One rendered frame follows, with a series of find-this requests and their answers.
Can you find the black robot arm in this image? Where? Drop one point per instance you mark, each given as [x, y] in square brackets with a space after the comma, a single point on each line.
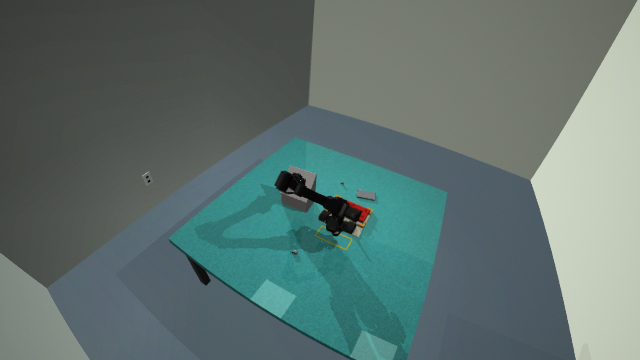
[334, 205]

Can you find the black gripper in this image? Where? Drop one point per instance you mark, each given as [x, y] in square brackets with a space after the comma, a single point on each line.
[347, 226]

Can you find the grey flat bar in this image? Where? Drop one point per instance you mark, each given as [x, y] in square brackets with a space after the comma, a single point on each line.
[366, 195]

